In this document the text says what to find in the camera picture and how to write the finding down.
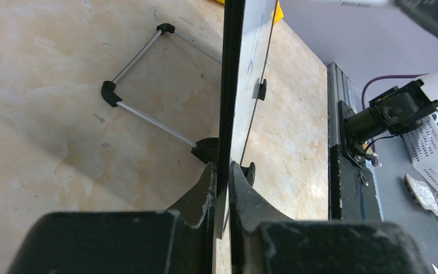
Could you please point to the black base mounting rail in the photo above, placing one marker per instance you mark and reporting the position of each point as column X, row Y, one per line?
column 352, row 191

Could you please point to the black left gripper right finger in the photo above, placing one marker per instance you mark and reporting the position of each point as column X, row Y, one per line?
column 264, row 240

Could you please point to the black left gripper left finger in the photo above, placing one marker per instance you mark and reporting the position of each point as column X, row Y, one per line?
column 180, row 239

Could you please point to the yellow folded garment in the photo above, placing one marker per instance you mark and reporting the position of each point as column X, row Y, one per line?
column 278, row 11

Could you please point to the white perforated plastic basket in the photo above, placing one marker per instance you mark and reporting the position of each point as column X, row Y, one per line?
column 422, row 145

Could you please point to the small whiteboard black frame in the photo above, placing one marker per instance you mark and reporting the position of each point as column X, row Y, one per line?
column 247, row 31

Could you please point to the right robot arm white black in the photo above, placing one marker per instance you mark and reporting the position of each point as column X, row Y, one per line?
column 400, row 110

